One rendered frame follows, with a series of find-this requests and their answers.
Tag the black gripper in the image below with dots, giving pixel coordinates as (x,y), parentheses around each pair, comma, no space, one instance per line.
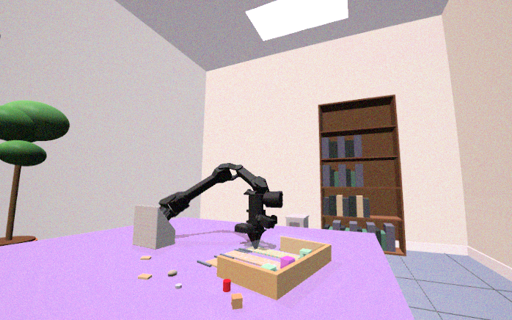
(253,231)

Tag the red cylinder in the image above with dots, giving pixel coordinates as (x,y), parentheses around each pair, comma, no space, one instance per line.
(226,285)

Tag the small tan cube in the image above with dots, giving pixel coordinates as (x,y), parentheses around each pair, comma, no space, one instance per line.
(237,301)

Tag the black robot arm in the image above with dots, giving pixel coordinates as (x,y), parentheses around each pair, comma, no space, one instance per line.
(261,194)

